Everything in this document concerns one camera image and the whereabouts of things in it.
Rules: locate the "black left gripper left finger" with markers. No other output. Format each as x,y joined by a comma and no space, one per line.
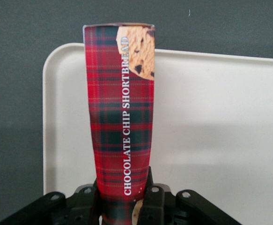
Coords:
87,204

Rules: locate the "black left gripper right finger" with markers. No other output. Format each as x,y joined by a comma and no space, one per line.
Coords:
156,204

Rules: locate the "red tartan shortbread cookie box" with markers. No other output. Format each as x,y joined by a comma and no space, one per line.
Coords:
120,112

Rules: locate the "white rectangular plastic tray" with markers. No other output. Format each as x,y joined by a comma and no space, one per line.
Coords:
208,131

